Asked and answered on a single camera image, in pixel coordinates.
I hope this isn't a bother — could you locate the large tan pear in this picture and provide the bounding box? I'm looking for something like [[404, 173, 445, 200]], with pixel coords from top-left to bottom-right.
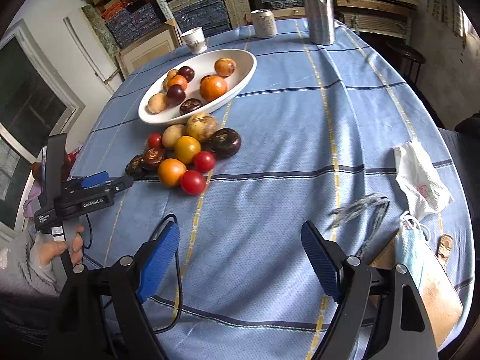
[[186, 113, 220, 143]]

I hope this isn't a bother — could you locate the person's left hand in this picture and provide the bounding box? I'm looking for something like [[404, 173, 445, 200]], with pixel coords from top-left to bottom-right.
[[38, 225, 85, 267]]

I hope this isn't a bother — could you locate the cardboard framed panel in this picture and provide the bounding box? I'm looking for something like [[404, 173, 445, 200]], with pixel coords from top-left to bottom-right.
[[115, 19, 182, 79]]

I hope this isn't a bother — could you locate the yellow orange fruit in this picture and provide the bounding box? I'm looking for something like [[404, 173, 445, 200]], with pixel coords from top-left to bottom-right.
[[173, 135, 202, 165]]

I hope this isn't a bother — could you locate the silver metal bottle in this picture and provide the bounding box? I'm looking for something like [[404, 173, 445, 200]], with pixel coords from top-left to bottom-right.
[[304, 0, 335, 46]]

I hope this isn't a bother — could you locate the white plastic bag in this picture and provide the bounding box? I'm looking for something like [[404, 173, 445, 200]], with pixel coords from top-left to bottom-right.
[[393, 139, 454, 221]]

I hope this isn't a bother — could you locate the small red tomato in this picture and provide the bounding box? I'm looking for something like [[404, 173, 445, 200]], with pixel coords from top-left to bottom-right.
[[147, 133, 163, 149]]

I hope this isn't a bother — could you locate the black cable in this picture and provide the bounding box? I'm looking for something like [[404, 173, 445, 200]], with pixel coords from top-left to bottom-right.
[[147, 213, 185, 334]]

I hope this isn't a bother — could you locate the blue face mask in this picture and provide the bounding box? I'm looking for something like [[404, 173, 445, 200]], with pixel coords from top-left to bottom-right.
[[394, 211, 439, 281]]

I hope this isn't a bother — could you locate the dark plum on plate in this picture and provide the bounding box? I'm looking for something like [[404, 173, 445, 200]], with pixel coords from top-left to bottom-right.
[[177, 66, 195, 82]]

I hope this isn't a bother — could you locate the grey sleeve forearm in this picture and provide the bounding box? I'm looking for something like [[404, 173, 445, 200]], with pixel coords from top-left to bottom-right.
[[1, 231, 59, 297]]

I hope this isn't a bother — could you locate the blue checked tablecloth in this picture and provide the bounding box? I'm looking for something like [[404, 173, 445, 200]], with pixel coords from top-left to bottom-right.
[[85, 19, 475, 359]]

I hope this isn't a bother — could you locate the light tan round fruit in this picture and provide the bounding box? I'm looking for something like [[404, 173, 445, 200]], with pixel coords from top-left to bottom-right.
[[162, 124, 186, 150]]

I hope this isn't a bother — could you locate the orange-brown fruit on plate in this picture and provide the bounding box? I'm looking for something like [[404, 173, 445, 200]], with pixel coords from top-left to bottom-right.
[[214, 58, 237, 77]]

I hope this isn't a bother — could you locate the orange tangerine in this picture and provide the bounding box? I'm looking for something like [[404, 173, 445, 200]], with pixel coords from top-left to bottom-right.
[[157, 158, 187, 188]]

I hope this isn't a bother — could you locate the red cherry tomato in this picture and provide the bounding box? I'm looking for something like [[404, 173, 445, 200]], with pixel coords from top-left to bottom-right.
[[180, 170, 206, 196]]

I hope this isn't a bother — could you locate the white paper cup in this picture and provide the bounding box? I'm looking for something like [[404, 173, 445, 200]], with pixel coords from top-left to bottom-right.
[[181, 27, 208, 55]]

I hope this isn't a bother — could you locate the dark purple mangosteen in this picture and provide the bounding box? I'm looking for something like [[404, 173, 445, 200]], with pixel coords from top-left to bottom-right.
[[208, 127, 242, 158]]

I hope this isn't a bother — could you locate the white drink can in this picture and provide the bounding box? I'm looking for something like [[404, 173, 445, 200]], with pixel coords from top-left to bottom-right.
[[250, 9, 278, 38]]

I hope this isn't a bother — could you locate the large orange fruit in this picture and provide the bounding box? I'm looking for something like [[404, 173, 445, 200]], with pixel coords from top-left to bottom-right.
[[199, 76, 228, 102]]

